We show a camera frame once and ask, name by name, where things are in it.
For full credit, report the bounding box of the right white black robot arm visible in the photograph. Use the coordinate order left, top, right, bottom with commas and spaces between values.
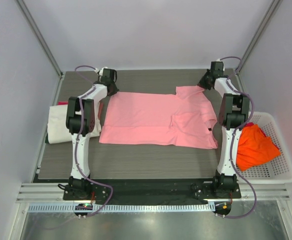
197, 59, 250, 199

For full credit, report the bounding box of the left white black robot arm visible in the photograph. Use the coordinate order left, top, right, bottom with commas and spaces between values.
63, 67, 119, 200

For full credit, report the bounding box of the folded dusty pink t shirt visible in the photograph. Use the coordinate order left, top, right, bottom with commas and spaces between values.
97, 101, 104, 120

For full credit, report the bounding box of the folded red t shirt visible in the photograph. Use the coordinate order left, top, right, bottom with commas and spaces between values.
57, 101, 68, 106

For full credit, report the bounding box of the magenta t shirt in basket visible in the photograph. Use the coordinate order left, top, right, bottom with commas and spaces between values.
245, 122, 254, 127

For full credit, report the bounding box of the folded white t shirt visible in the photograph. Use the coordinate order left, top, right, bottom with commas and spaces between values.
47, 105, 102, 144

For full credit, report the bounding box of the orange t shirt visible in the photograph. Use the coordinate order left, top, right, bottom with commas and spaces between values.
236, 124, 281, 172

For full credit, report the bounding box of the folded dark green t shirt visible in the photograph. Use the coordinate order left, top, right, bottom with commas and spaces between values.
45, 133, 50, 144

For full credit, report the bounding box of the white perforated plastic basket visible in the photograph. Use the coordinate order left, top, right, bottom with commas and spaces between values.
236, 111, 292, 184

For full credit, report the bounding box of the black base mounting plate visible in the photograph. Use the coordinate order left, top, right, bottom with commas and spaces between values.
58, 178, 242, 206

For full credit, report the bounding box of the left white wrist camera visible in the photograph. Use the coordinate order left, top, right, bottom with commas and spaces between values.
94, 67, 108, 76

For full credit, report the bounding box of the right aluminium frame post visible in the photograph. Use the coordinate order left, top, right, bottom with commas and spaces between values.
236, 0, 283, 73

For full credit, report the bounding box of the aluminium frame post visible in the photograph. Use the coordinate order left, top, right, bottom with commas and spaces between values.
14, 0, 63, 78
236, 0, 283, 73

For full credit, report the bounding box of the left aluminium frame post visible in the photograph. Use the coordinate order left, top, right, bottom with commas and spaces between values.
14, 0, 63, 78

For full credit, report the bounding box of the white slotted cable duct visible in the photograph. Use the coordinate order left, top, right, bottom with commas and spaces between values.
28, 202, 215, 214

